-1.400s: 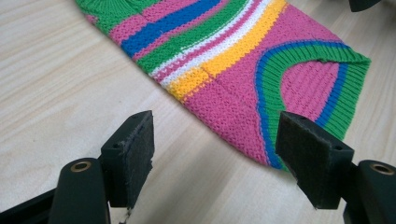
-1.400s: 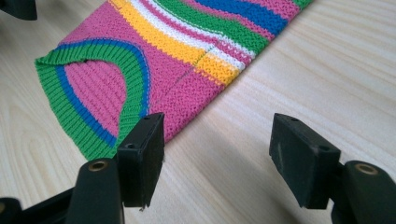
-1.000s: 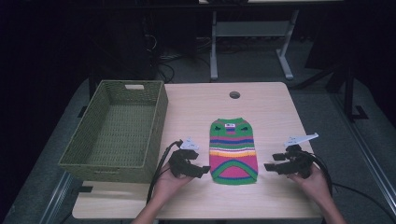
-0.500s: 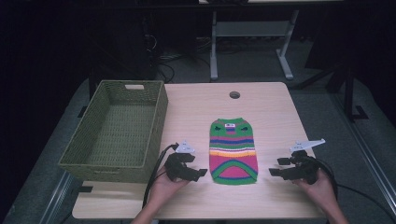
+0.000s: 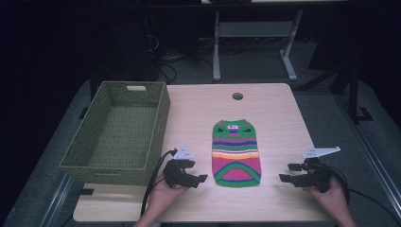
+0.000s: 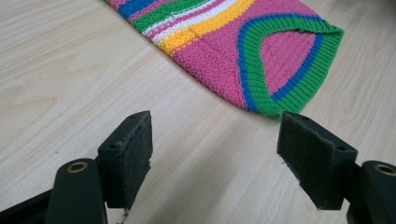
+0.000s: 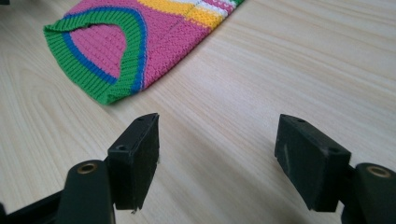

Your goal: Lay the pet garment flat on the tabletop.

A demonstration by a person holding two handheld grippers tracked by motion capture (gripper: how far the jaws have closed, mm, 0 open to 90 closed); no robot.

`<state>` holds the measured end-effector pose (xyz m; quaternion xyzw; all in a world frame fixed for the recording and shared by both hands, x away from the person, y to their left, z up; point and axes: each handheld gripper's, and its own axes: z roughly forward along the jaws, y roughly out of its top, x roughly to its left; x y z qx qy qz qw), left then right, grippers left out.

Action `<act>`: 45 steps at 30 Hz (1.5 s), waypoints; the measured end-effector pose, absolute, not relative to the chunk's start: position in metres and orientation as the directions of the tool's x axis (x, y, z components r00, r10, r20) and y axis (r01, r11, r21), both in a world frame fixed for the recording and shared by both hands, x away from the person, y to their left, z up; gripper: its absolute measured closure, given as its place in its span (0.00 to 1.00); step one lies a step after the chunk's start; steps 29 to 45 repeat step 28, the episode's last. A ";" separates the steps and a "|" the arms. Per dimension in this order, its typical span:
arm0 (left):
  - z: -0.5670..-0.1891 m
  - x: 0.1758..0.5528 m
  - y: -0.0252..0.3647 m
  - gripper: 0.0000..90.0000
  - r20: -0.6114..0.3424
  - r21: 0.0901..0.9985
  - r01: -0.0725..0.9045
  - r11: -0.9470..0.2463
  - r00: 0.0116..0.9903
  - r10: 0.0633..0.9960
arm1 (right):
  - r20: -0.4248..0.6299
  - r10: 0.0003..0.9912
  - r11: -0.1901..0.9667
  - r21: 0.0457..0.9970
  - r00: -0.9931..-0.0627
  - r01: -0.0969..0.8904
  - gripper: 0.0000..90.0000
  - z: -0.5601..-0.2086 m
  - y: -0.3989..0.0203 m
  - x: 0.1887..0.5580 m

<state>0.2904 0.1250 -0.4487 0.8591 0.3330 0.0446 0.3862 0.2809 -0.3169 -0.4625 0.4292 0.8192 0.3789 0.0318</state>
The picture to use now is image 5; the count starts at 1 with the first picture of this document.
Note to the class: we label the striped knitted pet sweater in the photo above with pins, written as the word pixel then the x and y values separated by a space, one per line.
pixel 236 154

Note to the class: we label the person's right hand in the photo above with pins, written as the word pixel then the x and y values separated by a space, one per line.
pixel 332 200

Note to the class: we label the grey metal desk frame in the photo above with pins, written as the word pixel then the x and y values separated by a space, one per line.
pixel 252 29

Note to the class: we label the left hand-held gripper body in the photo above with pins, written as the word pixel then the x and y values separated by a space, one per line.
pixel 176 175

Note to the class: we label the black metal stand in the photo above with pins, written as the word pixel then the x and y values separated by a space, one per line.
pixel 353 94

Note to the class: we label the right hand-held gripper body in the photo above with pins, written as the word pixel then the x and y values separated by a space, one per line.
pixel 318 176

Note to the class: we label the person's left hand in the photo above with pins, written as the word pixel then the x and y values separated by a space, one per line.
pixel 162 198

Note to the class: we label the metal floor rail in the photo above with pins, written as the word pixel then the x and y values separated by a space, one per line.
pixel 372 151
pixel 56 201

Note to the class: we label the green woven basket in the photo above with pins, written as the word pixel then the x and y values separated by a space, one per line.
pixel 123 132

